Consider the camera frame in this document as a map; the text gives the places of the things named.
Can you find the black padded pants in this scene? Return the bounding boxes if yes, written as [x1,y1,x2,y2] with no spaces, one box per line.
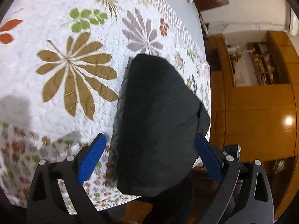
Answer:
[116,54,210,197]

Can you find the wooden wardrobe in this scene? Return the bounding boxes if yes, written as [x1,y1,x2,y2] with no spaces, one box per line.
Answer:
[210,31,298,219]

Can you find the wooden desk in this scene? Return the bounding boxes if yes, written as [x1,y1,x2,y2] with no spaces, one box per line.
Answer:
[204,34,235,88]

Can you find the bed with grey sheet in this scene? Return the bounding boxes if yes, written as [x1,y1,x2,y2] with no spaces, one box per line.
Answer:
[0,0,212,215]

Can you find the white air conditioner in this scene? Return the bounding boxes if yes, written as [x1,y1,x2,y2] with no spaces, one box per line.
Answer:
[288,8,298,36]

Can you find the wooden wall shelf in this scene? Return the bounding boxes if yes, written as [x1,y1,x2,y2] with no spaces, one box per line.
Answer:
[246,42,280,85]

